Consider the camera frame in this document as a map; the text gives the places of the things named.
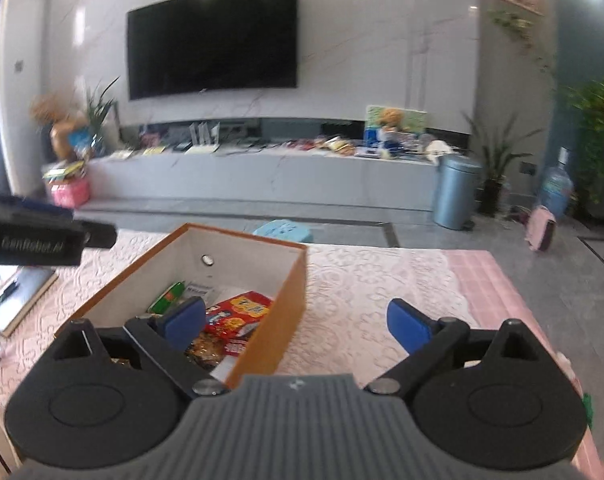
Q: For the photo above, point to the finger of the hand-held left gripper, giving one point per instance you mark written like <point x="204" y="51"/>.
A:
<point x="37" y="207"/>
<point x="99" y="235"/>

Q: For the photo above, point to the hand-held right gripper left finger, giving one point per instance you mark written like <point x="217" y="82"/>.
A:
<point x="184" y="317"/>

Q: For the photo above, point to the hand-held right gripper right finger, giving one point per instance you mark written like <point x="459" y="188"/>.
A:
<point x="406" y="322"/>

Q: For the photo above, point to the dark green snack packet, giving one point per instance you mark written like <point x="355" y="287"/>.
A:
<point x="166" y="297"/>

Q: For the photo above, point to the yellow noodle snack packet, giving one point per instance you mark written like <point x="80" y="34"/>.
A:
<point x="207" y="349"/>

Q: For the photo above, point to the large red snack packet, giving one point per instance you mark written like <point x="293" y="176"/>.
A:
<point x="239" y="315"/>

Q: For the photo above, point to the orange cardboard box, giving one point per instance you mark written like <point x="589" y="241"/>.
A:
<point x="277" y="320"/>

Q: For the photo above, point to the pink storage box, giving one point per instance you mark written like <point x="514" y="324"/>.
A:
<point x="71" y="194"/>

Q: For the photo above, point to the black notebook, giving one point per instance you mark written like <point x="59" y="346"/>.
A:
<point x="22" y="295"/>

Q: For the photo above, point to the orange dried flowers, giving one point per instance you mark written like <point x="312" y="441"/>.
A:
<point x="47" y="109"/>

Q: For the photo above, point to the green plant in glass vase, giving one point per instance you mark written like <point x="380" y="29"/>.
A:
<point x="101" y="115"/>

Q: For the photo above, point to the light blue plastic stool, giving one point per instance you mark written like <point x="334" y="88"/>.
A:
<point x="284" y="231"/>

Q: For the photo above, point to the blue metal trash bin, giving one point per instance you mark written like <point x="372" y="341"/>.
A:
<point x="455" y="192"/>

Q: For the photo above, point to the white wifi router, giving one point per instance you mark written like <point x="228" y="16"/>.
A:
<point x="204" y="137"/>

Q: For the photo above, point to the pink space heater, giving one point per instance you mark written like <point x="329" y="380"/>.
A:
<point x="541" y="230"/>

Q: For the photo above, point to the long grey television cabinet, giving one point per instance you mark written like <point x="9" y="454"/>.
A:
<point x="282" y="180"/>

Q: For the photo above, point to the tall plant in black pot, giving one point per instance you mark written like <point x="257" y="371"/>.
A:
<point x="499" y="160"/>

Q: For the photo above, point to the pile of yellow snack bags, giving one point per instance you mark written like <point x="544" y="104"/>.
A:
<point x="339" y="144"/>

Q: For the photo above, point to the teddy bear gift box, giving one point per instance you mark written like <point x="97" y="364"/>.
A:
<point x="394" y="127"/>

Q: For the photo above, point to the blue water jug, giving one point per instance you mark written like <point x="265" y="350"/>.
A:
<point x="556" y="187"/>

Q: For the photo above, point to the black flat screen television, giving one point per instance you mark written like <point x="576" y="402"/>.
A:
<point x="212" y="40"/>

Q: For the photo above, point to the trailing green ivy plant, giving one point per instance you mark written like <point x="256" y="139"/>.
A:
<point x="519" y="30"/>

